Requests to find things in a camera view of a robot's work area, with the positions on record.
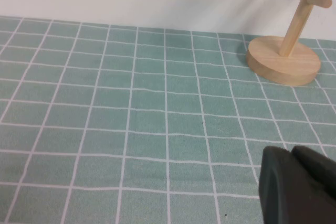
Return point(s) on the green white-grid tablecloth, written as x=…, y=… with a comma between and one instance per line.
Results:
x=131, y=129

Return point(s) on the wooden headphone stand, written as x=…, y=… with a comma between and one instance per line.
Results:
x=286, y=62

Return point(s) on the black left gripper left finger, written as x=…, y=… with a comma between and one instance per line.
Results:
x=283, y=197

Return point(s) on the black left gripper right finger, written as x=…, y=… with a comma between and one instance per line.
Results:
x=317, y=171

